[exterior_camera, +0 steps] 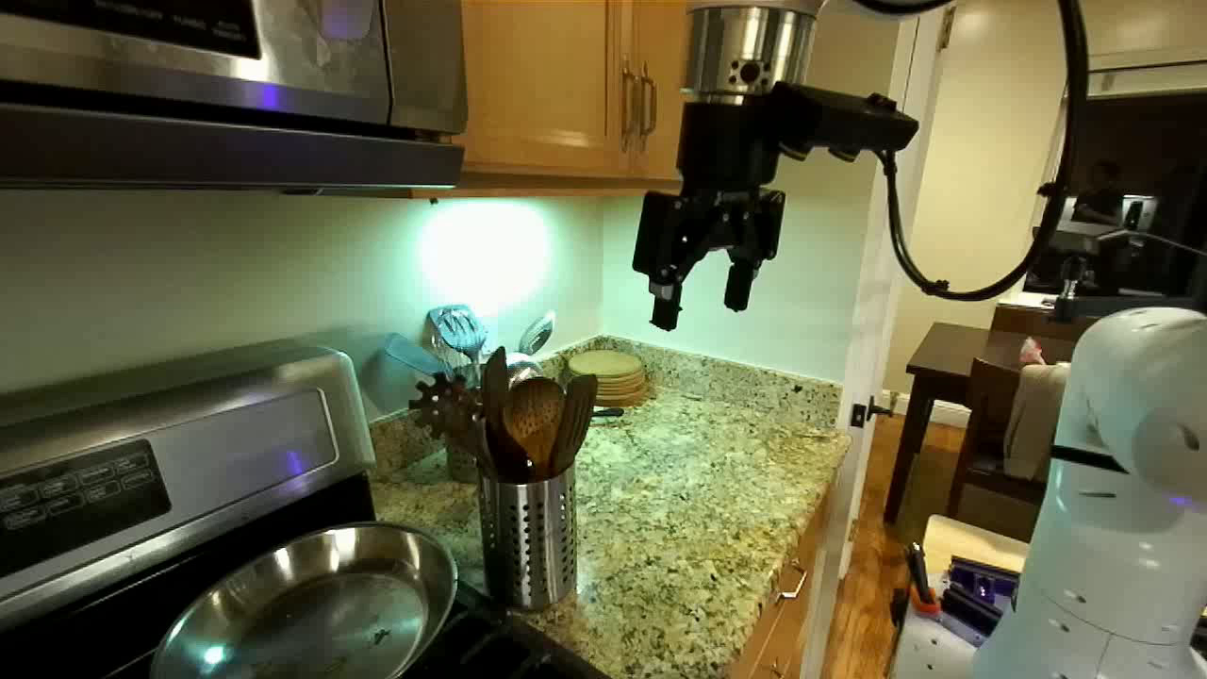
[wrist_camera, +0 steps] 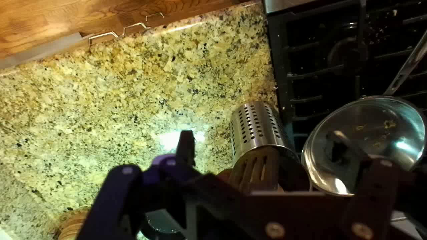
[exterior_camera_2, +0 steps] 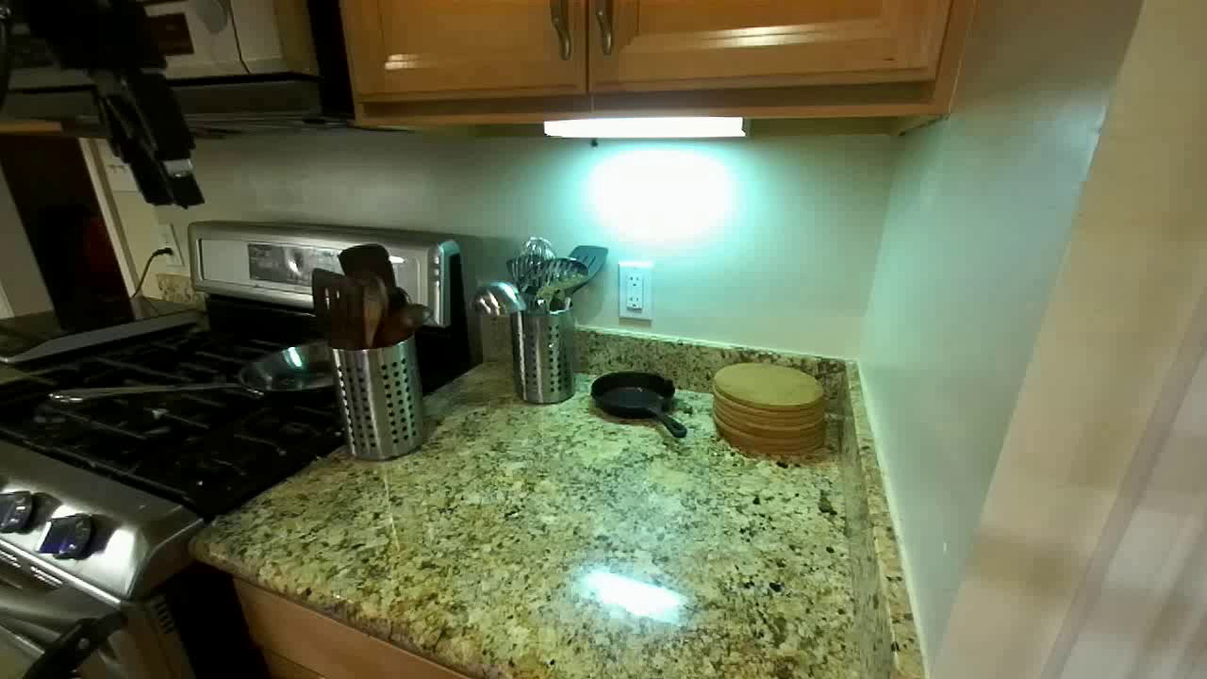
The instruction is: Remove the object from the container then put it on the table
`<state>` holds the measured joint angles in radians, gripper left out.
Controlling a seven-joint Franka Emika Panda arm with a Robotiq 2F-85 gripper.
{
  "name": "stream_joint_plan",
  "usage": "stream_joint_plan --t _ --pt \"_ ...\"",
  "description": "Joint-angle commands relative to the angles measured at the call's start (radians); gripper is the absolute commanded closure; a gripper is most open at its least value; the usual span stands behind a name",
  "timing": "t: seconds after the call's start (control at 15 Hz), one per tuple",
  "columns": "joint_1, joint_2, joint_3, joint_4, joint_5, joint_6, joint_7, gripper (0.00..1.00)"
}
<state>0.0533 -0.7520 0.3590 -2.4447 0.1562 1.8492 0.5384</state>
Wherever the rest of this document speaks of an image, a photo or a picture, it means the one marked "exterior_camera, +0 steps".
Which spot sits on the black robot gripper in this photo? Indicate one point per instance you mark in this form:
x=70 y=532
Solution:
x=721 y=214

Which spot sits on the round shallow container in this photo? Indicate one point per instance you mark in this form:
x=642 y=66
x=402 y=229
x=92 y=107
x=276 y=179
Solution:
x=604 y=374

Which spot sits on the steel ladle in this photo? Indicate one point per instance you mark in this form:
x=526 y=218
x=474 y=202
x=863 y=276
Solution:
x=536 y=331

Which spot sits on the black door latch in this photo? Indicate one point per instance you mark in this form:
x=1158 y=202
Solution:
x=868 y=414

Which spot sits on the perforated wooden spoon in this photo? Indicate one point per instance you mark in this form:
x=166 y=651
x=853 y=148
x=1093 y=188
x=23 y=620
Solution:
x=535 y=417

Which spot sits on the wide wooden spatula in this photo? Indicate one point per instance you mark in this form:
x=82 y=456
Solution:
x=495 y=403

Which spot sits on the dark wooden table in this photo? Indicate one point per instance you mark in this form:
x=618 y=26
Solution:
x=946 y=353

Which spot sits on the slotted plastic spatula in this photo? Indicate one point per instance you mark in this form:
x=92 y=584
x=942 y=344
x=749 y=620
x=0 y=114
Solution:
x=453 y=334

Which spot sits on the dark pronged pasta spoon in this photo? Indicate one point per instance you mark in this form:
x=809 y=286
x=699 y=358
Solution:
x=449 y=410

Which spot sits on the perforated steel utensil holder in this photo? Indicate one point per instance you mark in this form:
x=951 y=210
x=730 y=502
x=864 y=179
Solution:
x=531 y=542

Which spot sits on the dark wooden chair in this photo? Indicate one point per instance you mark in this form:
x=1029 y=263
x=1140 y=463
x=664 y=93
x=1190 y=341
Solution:
x=986 y=420

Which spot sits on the light blue plastic board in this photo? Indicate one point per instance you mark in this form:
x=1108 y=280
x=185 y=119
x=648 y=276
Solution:
x=399 y=370

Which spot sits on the wooden base cabinet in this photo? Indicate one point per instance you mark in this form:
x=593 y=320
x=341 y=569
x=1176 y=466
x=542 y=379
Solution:
x=785 y=618

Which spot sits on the beige cloth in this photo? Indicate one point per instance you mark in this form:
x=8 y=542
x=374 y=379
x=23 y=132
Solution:
x=1038 y=420

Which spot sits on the stainless steel pan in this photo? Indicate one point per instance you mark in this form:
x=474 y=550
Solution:
x=315 y=618

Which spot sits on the stainless steel microwave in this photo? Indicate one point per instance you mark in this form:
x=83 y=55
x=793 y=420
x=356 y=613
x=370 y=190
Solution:
x=189 y=114

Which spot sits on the stainless steel stove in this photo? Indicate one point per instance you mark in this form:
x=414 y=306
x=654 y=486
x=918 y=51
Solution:
x=163 y=466

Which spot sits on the white door frame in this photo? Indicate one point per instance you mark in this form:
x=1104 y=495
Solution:
x=881 y=316

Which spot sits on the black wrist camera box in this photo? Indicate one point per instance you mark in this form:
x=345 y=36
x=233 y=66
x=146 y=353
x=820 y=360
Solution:
x=842 y=121

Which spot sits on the wooden wall cabinet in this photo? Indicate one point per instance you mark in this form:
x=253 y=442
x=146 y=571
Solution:
x=542 y=87

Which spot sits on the black camera on stand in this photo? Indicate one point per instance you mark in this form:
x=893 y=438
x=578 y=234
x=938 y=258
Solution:
x=1082 y=258

